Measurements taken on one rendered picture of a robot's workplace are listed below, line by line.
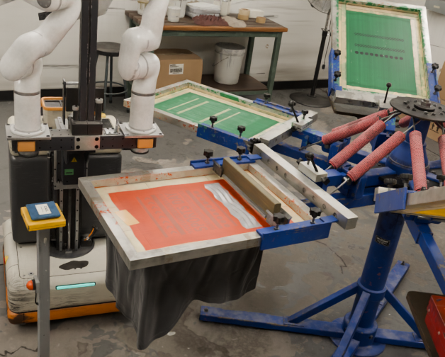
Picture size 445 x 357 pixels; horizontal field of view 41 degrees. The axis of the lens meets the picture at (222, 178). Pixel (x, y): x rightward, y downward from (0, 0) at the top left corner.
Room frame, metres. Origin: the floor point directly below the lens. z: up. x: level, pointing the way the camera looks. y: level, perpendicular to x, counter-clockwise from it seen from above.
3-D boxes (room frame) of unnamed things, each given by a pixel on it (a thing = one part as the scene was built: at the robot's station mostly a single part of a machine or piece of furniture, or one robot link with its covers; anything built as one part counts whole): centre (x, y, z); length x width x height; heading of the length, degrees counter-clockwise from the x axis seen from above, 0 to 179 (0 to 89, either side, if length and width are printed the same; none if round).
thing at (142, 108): (2.27, 0.37, 1.21); 0.16 x 0.13 x 0.15; 24
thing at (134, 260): (1.99, 0.07, 0.97); 0.79 x 0.58 x 0.04; 122
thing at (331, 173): (2.28, -0.41, 1.02); 0.17 x 0.06 x 0.05; 122
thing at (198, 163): (2.35, 0.01, 0.98); 0.30 x 0.05 x 0.07; 122
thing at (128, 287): (1.83, 0.31, 0.74); 0.45 x 0.03 x 0.43; 32
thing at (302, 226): (1.87, -0.28, 0.98); 0.30 x 0.05 x 0.07; 122
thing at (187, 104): (2.97, -0.04, 1.05); 1.08 x 0.61 x 0.23; 62
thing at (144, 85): (2.25, 0.37, 1.37); 0.13 x 0.10 x 0.16; 145
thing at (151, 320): (1.78, 0.00, 0.74); 0.46 x 0.04 x 0.42; 122
